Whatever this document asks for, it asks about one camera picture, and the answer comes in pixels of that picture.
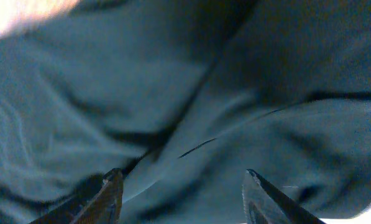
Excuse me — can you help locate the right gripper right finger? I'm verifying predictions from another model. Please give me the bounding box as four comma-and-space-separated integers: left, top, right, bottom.
242, 169, 325, 224

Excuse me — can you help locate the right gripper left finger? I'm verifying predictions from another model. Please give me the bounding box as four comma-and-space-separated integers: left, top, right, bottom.
30, 168, 123, 224

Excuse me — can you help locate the black t-shirt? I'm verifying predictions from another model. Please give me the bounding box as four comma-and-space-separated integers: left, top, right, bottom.
0, 0, 371, 223

